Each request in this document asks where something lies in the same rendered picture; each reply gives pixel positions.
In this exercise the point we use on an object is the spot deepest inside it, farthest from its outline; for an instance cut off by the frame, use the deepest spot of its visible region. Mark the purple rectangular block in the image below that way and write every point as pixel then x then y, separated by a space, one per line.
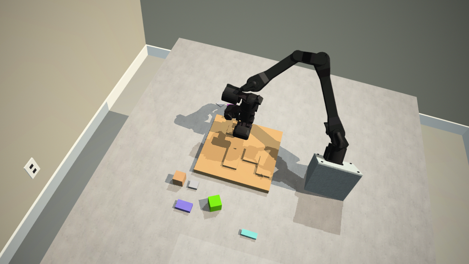
pixel 184 206

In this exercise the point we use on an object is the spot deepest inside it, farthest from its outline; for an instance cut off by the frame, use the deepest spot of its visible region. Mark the brown cube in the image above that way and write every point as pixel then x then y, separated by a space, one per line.
pixel 179 178

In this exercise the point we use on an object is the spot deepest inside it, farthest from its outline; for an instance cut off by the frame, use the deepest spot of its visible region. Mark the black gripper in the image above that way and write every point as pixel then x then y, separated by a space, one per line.
pixel 243 127

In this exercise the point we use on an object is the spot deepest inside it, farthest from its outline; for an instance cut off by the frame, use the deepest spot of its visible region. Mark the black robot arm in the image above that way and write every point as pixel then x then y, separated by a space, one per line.
pixel 336 150

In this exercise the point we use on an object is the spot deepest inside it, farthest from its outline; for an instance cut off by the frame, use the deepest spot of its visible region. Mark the teal rectangular block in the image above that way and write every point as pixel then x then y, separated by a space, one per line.
pixel 249 234

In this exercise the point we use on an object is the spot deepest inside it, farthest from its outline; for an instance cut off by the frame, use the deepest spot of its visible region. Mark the orange puzzle board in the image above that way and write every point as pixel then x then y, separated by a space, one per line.
pixel 248 163

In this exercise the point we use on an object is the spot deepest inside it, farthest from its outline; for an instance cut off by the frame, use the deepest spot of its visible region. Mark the green block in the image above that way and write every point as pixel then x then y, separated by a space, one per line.
pixel 214 203

